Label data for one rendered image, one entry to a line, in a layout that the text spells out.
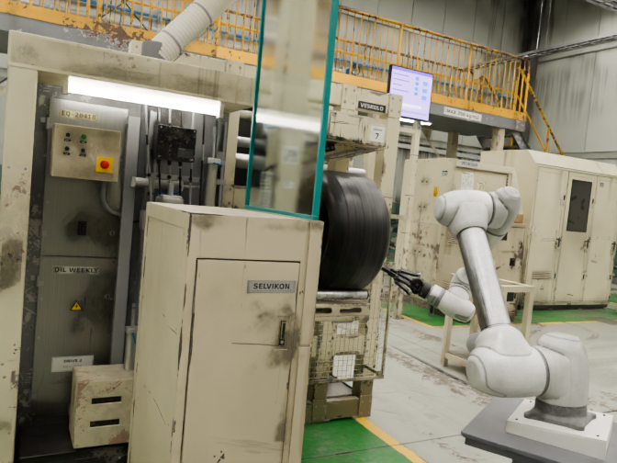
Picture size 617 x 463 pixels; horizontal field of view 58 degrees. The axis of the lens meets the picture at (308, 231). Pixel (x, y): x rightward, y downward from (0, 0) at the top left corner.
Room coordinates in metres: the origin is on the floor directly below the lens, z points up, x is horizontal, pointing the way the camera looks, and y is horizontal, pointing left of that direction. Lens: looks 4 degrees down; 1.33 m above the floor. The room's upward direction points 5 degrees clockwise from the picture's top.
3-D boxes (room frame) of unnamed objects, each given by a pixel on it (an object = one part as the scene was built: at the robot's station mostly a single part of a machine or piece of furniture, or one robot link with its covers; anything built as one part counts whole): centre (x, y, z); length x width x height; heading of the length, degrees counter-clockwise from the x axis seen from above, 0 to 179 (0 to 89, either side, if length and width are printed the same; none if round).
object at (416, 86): (6.45, -0.99, 2.60); 0.60 x 0.05 x 0.55; 118
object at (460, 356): (4.58, -1.53, 0.40); 0.60 x 0.35 x 0.80; 28
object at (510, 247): (7.05, -2.20, 0.62); 0.91 x 0.58 x 1.25; 118
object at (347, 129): (3.00, -0.05, 1.71); 0.61 x 0.25 x 0.15; 118
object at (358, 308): (2.56, -0.14, 0.83); 0.36 x 0.09 x 0.06; 118
